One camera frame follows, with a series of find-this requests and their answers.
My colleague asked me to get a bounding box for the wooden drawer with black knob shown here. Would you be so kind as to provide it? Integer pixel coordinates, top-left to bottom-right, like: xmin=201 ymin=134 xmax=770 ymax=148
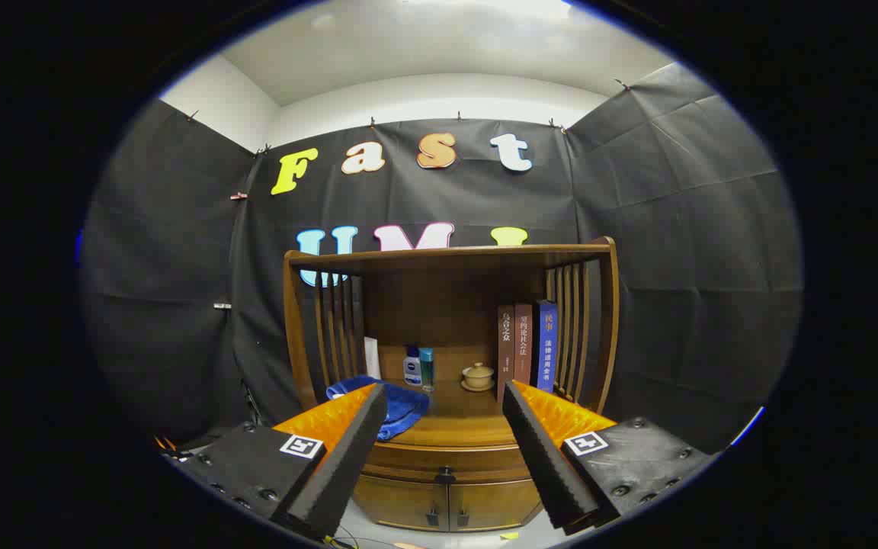
xmin=359 ymin=441 xmax=543 ymax=489

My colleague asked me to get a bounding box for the wooden countertop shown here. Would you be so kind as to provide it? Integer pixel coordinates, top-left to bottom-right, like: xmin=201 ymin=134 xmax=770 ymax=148
xmin=309 ymin=377 xmax=600 ymax=449

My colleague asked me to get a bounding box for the beige lidded tea cup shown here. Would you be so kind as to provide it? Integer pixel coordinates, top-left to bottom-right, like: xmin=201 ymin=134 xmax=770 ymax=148
xmin=461 ymin=362 xmax=496 ymax=393

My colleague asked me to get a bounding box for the dark brown book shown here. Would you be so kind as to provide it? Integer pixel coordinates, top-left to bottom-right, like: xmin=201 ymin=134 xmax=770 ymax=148
xmin=497 ymin=306 xmax=516 ymax=403

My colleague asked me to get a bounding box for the blue book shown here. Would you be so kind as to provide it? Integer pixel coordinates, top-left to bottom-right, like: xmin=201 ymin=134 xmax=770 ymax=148
xmin=534 ymin=300 xmax=559 ymax=393

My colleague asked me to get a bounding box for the reddish brown book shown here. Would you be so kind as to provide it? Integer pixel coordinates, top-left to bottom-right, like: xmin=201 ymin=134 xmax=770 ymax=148
xmin=514 ymin=303 xmax=534 ymax=387

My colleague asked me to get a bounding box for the blue folded towel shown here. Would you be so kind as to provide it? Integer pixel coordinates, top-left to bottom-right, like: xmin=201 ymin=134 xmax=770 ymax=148
xmin=326 ymin=375 xmax=431 ymax=441

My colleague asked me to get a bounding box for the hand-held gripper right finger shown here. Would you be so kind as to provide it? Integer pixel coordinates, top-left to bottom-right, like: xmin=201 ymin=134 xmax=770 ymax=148
xmin=501 ymin=380 xmax=714 ymax=536

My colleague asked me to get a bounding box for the wooden cabinet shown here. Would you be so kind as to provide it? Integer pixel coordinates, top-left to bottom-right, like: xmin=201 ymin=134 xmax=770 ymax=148
xmin=283 ymin=236 xmax=621 ymax=533

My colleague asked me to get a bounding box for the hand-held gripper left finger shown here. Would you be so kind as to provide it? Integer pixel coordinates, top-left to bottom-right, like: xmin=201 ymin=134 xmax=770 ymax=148
xmin=168 ymin=383 xmax=388 ymax=541

